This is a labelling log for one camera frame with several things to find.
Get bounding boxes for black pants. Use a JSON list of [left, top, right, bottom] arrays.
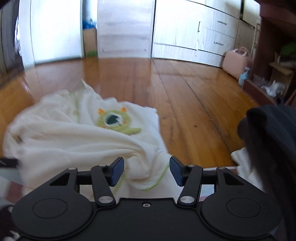
[[238, 105, 296, 241]]

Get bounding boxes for white garment with green monster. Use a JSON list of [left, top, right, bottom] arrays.
[[3, 79, 183, 197]]

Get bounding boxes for cardboard box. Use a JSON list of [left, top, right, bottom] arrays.
[[83, 28, 97, 57]]

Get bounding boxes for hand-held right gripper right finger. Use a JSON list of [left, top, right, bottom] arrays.
[[169, 156, 245, 207]]

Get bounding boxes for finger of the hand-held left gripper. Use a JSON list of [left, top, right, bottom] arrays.
[[0, 158, 19, 168]]

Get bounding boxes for white cabinet with drawers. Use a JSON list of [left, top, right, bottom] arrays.
[[151, 0, 245, 67]]

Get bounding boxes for small blue bottle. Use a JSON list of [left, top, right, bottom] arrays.
[[238, 67, 251, 86]]

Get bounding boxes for dark wooden desk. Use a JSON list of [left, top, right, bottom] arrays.
[[243, 0, 296, 106]]

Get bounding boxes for striped blanket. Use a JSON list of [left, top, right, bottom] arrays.
[[0, 166, 238, 207]]

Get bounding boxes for pale grey shirt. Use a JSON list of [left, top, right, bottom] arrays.
[[231, 147, 264, 189]]

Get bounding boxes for pink case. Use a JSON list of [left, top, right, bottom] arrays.
[[222, 47, 251, 80]]

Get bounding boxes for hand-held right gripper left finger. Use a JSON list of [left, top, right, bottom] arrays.
[[48, 157, 125, 207]]

